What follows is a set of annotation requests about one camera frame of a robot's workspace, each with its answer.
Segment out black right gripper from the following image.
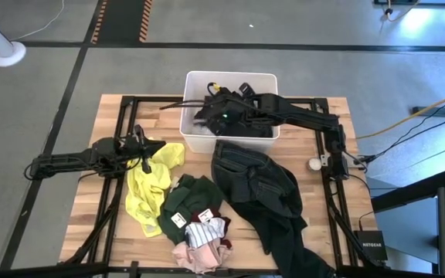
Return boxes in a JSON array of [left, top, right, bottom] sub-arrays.
[[159, 91, 249, 131]]

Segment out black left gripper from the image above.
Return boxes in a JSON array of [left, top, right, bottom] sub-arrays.
[[127, 134, 168, 161]]

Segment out neon yellow shirt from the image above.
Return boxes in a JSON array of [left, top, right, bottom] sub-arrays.
[[124, 142, 186, 239]]

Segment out dark green garment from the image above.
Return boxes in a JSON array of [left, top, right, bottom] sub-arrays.
[[158, 174, 226, 246]]

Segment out black garment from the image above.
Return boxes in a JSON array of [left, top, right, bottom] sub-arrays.
[[192, 110, 275, 139]]

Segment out maroon garment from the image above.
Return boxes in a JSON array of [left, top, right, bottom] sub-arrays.
[[190, 207, 233, 250]]

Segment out white striped cloth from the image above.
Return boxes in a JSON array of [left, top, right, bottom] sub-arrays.
[[185, 218, 228, 249]]

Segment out dark denim jeans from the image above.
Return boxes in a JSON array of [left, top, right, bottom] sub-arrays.
[[210, 139, 336, 278]]

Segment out pale pink garment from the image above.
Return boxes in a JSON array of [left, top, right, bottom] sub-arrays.
[[171, 238, 233, 275]]

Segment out white plastic bin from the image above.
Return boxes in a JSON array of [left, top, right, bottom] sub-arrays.
[[178, 70, 280, 156]]

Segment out orange black hazard tape strip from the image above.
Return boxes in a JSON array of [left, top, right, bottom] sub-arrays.
[[138, 0, 153, 42], [90, 0, 108, 45]]

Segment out white pole with round base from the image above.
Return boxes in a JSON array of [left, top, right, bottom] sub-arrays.
[[0, 8, 27, 69]]

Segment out black metal beam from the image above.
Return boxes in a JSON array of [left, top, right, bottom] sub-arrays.
[[369, 166, 445, 214]]

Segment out black metal table frame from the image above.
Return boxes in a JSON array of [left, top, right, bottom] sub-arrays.
[[56, 94, 392, 278]]

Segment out white floor cable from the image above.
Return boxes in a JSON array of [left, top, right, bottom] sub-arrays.
[[12, 0, 66, 42]]

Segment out black network switch box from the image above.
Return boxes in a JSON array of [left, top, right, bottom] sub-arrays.
[[353, 229, 388, 262]]

